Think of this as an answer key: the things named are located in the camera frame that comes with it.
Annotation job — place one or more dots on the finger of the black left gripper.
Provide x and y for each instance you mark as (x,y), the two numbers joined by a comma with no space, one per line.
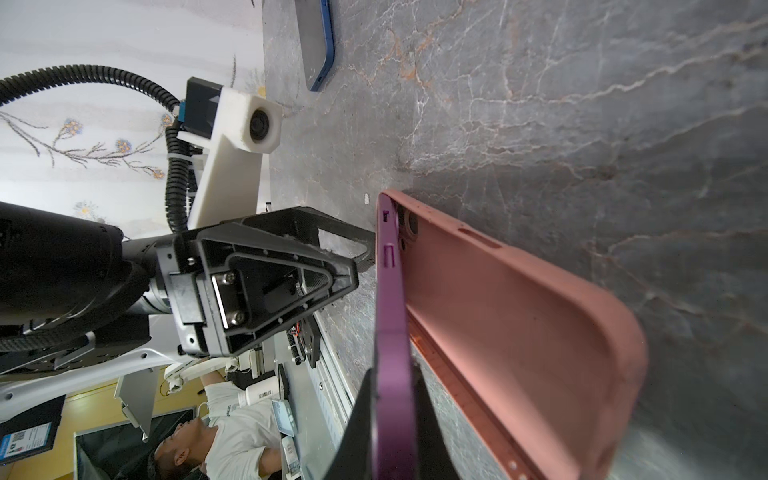
(304,224)
(255,284)

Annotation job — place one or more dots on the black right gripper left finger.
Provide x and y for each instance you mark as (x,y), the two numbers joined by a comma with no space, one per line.
(353,458)

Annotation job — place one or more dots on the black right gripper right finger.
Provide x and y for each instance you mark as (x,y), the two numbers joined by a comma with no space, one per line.
(433,459)

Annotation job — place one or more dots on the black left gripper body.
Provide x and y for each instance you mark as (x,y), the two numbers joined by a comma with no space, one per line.
(173,266)

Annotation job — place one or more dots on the purple-edged phone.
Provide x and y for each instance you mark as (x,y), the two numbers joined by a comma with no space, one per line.
(393,442)

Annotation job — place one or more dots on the pink phone case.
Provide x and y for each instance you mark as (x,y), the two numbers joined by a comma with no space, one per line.
(545,366)

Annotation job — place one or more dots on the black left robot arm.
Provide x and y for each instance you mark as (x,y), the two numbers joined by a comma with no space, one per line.
(79,301)

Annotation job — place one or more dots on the blue-edged phone far left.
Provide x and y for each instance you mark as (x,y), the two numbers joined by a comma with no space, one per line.
(315,29)

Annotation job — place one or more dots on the person in white shirt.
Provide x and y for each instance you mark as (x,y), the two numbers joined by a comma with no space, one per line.
(235,441)

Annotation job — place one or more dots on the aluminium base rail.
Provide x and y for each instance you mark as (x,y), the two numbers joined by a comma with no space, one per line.
(321,402)

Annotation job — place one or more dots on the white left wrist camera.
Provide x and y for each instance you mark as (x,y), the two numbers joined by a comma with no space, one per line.
(235,130)

